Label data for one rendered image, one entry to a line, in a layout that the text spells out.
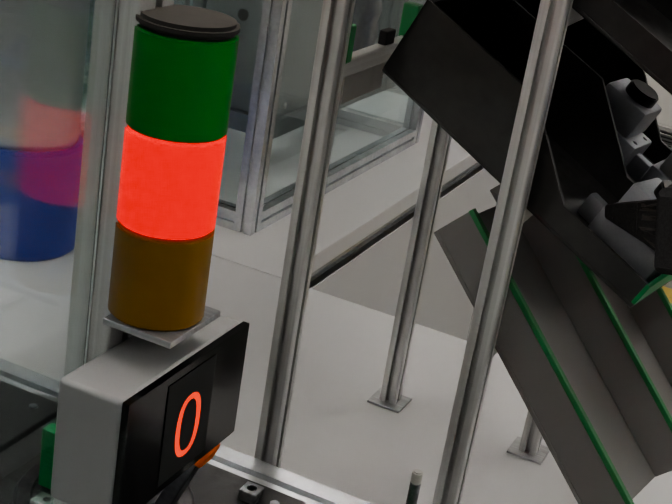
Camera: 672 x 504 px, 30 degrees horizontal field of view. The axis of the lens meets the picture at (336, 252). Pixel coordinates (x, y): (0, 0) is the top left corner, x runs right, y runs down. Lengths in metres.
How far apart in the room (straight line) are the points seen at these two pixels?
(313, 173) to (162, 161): 0.43
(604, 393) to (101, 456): 0.62
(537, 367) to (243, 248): 0.85
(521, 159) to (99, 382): 0.45
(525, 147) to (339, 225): 1.03
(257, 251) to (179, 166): 1.21
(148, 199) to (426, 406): 0.89
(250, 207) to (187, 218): 1.24
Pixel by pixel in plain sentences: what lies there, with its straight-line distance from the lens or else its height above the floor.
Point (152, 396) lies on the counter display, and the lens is 0.63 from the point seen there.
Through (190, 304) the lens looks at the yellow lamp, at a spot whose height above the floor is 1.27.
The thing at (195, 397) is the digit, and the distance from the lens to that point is 0.67.
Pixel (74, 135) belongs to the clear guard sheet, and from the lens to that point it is 0.61.
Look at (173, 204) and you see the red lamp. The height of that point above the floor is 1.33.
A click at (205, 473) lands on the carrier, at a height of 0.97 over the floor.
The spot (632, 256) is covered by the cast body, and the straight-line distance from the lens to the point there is 1.00.
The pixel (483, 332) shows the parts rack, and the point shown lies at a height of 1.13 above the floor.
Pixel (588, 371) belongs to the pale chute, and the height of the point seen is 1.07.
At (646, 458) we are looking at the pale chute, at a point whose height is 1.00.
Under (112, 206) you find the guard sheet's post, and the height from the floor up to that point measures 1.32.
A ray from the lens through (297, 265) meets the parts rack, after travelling 1.06.
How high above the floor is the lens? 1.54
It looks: 22 degrees down
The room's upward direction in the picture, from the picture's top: 10 degrees clockwise
